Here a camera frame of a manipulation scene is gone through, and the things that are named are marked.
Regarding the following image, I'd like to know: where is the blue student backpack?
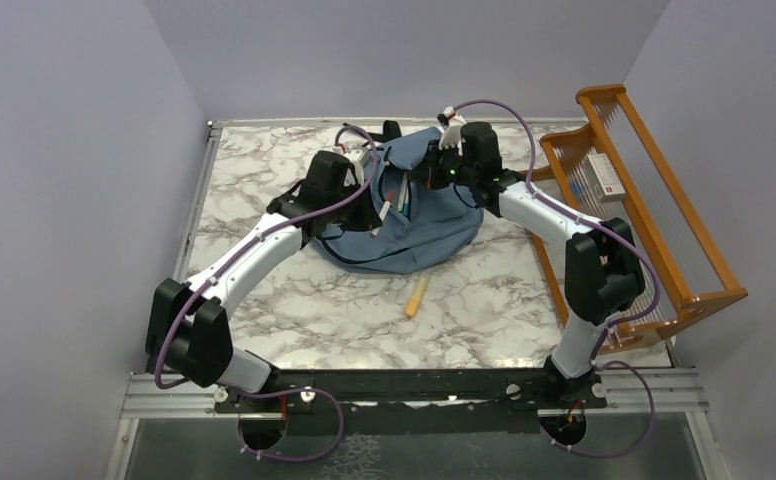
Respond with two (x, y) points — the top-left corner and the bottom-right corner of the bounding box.
(310, 127), (484, 274)

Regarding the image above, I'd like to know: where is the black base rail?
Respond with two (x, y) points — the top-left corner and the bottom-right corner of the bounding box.
(211, 364), (607, 442)

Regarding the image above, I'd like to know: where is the wooden wire rack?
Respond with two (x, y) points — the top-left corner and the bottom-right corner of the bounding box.
(532, 84), (748, 354)

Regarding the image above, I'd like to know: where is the blue capped white pen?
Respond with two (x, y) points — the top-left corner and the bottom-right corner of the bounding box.
(400, 187), (411, 219)

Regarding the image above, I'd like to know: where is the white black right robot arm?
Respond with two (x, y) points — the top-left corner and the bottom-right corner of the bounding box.
(412, 119), (646, 407)

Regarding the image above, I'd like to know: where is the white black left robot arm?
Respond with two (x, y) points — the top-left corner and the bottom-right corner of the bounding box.
(145, 148), (381, 411)

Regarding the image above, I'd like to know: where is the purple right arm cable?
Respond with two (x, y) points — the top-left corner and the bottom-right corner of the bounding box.
(440, 99), (664, 460)

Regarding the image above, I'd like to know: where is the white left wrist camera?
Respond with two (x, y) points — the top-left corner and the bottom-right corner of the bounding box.
(344, 148), (372, 184)

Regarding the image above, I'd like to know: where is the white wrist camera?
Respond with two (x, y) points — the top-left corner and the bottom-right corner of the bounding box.
(437, 106), (466, 150)
(344, 148), (372, 184)

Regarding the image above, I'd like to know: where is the yellow capped white pen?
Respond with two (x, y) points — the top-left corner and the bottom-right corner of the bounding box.
(397, 174), (409, 214)

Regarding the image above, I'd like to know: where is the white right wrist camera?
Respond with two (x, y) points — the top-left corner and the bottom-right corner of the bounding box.
(437, 106), (466, 150)

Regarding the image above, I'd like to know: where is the white red small box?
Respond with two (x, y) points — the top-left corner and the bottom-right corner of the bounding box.
(584, 153), (626, 202)

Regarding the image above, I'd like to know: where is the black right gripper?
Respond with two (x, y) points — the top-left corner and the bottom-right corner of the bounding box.
(406, 140), (476, 192)

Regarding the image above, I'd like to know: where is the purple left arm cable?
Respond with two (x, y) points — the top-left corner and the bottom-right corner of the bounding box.
(153, 125), (381, 464)

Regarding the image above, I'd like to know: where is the orange highlighter marker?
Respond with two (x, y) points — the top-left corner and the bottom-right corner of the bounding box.
(404, 272), (431, 318)

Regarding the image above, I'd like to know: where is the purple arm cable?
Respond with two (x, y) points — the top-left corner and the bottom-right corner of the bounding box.
(440, 99), (664, 460)
(153, 125), (381, 464)

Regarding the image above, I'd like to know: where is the red capped white pen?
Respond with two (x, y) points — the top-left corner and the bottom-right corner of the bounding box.
(369, 191), (396, 238)

